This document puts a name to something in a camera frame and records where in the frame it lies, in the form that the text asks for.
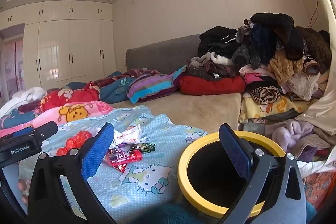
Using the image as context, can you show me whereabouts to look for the red plastic wrapper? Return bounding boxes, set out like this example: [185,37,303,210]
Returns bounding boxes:
[56,131,93,156]

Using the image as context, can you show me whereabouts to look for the red garment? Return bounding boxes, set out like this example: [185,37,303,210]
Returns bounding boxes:
[178,75,246,96]

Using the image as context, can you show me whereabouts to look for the grey headboard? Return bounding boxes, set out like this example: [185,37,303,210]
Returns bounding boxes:
[125,34,202,75]

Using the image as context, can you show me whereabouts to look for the black jacket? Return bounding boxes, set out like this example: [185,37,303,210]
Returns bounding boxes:
[197,26,239,58]

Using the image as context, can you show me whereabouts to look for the lilac fleece cloth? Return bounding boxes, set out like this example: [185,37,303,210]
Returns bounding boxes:
[272,119,314,153]

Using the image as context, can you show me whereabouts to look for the navy fuzzy garment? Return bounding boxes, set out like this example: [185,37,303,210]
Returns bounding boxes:
[249,23,277,69]

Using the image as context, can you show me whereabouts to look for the red snack tube packet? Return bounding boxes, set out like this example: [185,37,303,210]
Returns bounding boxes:
[104,149,143,167]

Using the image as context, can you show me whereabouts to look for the white fleece garment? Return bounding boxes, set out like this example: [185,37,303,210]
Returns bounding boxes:
[211,52,234,65]

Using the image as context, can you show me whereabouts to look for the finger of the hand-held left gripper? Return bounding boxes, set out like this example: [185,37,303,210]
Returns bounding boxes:
[0,121,58,147]

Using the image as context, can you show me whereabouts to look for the green black snack wrapper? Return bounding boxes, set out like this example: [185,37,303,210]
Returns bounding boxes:
[130,143,156,153]

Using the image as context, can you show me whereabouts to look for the pink bear printed blanket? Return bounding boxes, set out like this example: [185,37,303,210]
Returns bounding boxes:
[0,101,116,138]

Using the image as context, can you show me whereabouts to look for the white cloth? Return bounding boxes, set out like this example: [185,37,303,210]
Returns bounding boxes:
[10,86,47,106]

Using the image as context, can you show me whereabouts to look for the yellow cat printed blanket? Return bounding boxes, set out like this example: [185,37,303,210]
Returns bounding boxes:
[239,94,318,125]

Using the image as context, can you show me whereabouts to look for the person's left hand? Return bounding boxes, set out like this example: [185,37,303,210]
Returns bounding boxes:
[16,179,29,205]

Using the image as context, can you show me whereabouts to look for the yellow rimmed black bin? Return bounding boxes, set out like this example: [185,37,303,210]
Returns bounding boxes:
[177,130,286,219]

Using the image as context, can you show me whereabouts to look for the purple foil wrapper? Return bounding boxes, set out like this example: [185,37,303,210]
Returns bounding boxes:
[106,142,132,156]

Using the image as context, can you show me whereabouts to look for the orange patterned cloth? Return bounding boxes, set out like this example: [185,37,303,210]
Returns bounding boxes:
[302,169,336,211]

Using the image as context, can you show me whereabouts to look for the pink garment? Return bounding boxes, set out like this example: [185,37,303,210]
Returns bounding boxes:
[244,68,273,85]

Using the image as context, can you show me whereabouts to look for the white wardrobe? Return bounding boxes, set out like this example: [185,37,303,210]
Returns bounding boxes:
[0,1,117,88]

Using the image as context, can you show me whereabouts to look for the tiger striped cloth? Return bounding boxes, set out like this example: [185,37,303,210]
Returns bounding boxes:
[249,86,281,105]

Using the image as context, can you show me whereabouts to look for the red foil wrapper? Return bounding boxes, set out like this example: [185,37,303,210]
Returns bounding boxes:
[105,158,130,173]

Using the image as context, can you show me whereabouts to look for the striped pillow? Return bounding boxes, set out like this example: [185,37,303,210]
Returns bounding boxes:
[127,65,188,104]

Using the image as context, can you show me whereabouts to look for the maroon floral blanket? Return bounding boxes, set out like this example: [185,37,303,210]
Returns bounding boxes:
[93,68,160,86]

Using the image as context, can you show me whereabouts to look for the tan fuzzy garment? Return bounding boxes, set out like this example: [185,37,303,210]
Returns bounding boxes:
[268,52,305,86]

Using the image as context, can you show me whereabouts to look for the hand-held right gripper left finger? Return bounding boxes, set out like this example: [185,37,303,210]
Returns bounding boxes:
[28,122,124,224]

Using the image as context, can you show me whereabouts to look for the black plush garment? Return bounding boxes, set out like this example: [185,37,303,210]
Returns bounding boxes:
[249,12,305,61]

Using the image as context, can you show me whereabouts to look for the cream fleece garment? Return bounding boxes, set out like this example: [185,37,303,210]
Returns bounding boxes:
[282,72,322,101]

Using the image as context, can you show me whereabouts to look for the red floral quilt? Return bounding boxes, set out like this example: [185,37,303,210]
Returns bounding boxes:
[18,82,101,114]

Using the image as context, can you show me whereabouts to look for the pink printed curtain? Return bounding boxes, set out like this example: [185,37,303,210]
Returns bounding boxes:
[0,40,25,101]

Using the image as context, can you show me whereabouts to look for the white snack wrapper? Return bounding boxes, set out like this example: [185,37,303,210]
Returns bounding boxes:
[112,126,142,148]

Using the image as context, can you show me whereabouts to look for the brown plush garment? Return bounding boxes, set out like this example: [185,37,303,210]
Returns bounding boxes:
[294,27,332,75]

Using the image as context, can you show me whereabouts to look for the dark teal cloth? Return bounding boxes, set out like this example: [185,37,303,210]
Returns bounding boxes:
[129,202,229,224]

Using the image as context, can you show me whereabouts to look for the beige bed sheet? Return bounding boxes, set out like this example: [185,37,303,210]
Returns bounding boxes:
[110,91,242,132]

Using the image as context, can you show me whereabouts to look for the grey dotted garment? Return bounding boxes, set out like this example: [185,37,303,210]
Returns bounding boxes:
[231,44,254,68]

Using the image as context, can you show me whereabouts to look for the blue leaf printed quilt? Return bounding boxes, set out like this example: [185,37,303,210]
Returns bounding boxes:
[66,71,137,104]

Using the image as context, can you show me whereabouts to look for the light blue cat printed blanket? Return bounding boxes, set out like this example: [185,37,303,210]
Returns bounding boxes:
[18,105,210,224]

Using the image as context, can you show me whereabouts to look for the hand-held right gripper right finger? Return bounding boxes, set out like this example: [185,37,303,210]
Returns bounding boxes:
[218,123,307,224]

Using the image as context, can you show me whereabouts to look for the dark maroon folded garment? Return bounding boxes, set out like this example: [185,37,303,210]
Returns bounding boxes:
[188,57,240,81]

